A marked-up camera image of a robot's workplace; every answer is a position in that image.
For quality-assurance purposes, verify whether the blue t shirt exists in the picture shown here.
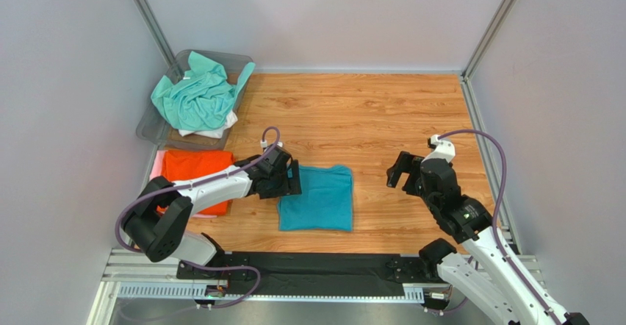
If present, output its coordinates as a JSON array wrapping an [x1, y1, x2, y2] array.
[[277, 165, 353, 232]]

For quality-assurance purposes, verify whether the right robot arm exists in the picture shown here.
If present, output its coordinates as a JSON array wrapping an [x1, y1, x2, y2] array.
[[386, 151, 588, 324]]

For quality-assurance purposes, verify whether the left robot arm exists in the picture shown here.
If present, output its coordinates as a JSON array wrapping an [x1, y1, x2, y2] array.
[[115, 145, 302, 266]]

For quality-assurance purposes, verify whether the white t shirt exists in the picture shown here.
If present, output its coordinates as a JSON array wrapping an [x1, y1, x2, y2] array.
[[178, 110, 239, 140]]

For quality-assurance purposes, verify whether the orange folded t shirt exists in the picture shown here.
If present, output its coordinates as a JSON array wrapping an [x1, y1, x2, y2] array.
[[154, 149, 237, 217]]

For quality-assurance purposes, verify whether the black base mat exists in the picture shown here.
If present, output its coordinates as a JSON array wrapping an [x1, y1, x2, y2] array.
[[176, 251, 443, 296]]

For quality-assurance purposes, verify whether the mint green t shirt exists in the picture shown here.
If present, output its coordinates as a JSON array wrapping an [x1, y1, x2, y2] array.
[[151, 51, 256, 138]]

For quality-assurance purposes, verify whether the pink folded t shirt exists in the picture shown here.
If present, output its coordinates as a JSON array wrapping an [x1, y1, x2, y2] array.
[[148, 150, 217, 219]]

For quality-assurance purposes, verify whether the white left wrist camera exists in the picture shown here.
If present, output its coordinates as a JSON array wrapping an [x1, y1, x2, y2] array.
[[260, 140, 284, 151]]

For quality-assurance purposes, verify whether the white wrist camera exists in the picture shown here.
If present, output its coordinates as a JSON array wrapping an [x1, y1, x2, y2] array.
[[260, 140, 284, 151], [424, 135, 456, 163]]

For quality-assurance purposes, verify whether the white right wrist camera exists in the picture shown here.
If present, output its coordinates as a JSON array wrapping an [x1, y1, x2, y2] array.
[[424, 135, 456, 163]]

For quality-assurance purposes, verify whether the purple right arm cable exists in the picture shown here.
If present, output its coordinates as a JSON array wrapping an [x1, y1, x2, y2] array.
[[424, 129, 564, 325]]

